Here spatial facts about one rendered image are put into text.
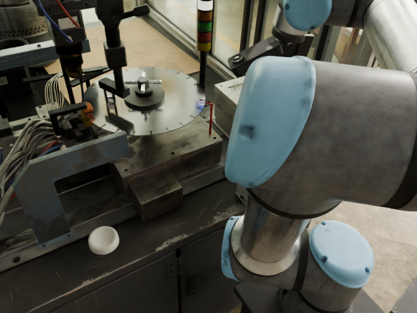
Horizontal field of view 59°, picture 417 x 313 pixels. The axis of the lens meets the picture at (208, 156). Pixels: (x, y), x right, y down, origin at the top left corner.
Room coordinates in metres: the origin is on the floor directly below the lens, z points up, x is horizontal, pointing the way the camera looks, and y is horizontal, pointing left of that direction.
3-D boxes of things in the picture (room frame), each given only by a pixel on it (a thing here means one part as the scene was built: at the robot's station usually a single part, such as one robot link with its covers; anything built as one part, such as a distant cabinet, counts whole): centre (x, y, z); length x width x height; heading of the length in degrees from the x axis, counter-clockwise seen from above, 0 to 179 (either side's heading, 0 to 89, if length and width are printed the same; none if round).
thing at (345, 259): (0.38, -0.24, 0.91); 0.13 x 0.12 x 0.14; 82
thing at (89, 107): (0.73, 0.34, 0.95); 0.10 x 0.03 x 0.07; 124
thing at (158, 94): (0.83, 0.18, 0.96); 0.11 x 0.11 x 0.03
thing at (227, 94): (0.97, -0.13, 0.82); 0.18 x 0.18 x 0.15; 34
